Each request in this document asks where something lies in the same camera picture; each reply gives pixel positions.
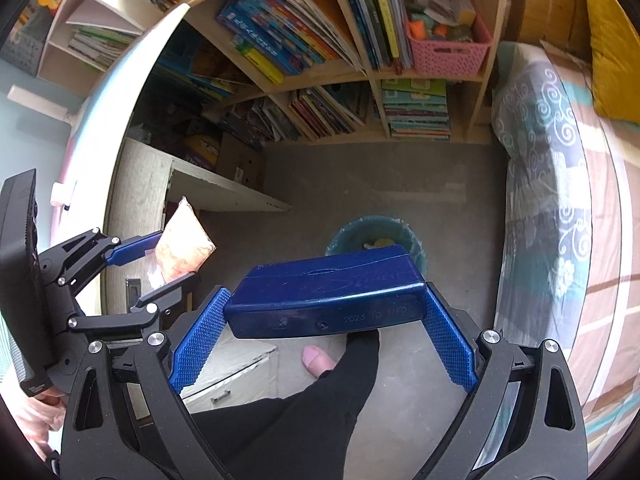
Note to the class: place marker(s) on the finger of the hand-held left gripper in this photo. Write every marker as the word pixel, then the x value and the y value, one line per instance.
pixel 170 292
pixel 132 249

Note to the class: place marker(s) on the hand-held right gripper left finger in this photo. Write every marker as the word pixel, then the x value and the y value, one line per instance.
pixel 197 345

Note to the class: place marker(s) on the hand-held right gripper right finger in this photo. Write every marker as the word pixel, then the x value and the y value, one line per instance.
pixel 452 340

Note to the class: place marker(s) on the peach snack packet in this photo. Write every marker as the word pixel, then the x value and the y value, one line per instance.
pixel 182 245

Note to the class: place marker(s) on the dark blue plastic box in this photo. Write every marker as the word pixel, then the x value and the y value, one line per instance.
pixel 325 290

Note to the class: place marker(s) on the teal round trash bin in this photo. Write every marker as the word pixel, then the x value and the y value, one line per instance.
pixel 345 240

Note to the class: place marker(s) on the person's left hand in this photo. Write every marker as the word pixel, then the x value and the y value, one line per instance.
pixel 40 412

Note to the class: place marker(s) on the white drawer cabinet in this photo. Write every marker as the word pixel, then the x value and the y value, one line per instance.
pixel 235 375

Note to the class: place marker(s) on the white desk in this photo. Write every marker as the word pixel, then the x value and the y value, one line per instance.
pixel 135 185

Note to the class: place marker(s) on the white desk clip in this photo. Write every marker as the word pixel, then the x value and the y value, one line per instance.
pixel 62 195

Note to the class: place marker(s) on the person's right leg black trousers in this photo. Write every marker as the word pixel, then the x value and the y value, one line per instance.
pixel 361 385

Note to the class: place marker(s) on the person's leg black trousers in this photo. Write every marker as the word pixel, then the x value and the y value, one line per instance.
pixel 361 385
pixel 260 435

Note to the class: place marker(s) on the person's left leg black trousers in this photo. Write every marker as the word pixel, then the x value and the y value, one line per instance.
pixel 260 435

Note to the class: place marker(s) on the yellow printed box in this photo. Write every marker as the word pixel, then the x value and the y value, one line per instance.
pixel 202 152

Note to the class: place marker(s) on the yellow wrapper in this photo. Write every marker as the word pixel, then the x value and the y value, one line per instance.
pixel 382 243

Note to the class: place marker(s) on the pink slipper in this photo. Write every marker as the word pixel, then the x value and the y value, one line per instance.
pixel 317 360

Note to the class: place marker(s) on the brown cardboard box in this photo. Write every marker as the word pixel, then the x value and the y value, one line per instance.
pixel 242 165

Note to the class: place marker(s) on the striped bed sheet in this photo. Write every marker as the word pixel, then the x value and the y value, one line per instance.
pixel 610 260

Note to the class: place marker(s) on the row of dark slanted books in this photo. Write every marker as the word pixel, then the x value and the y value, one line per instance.
pixel 265 120

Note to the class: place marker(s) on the leaning large picture books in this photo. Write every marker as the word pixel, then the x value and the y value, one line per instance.
pixel 210 70

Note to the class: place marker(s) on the grey swirl patterned blanket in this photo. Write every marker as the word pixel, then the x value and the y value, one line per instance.
pixel 540 160

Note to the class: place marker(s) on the stack of green books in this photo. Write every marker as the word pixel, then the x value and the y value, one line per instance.
pixel 100 45

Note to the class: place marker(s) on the grey plastic crate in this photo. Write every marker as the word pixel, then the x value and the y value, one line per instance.
pixel 22 52

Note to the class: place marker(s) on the stack of teal books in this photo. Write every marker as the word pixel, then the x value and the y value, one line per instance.
pixel 415 110

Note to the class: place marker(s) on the row of red-edged books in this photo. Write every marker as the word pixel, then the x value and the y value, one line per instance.
pixel 320 110

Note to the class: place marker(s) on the wooden bookshelf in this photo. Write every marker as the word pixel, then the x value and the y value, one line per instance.
pixel 480 105

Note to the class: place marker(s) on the white desktop shelf unit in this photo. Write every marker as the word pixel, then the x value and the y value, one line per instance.
pixel 100 5

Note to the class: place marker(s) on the row of leaning picture books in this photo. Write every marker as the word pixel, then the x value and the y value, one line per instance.
pixel 280 25

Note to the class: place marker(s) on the pink plastic basket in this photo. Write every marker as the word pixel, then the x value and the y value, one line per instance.
pixel 450 60

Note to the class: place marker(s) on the yellow pillow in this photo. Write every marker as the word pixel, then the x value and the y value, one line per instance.
pixel 615 60

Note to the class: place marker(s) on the pile of small toys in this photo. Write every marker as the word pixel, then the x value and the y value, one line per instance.
pixel 440 15

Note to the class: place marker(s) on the row of upright thin books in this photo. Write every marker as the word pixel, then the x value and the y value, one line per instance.
pixel 375 20

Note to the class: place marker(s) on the wooden bed headboard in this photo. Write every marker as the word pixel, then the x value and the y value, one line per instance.
pixel 550 5

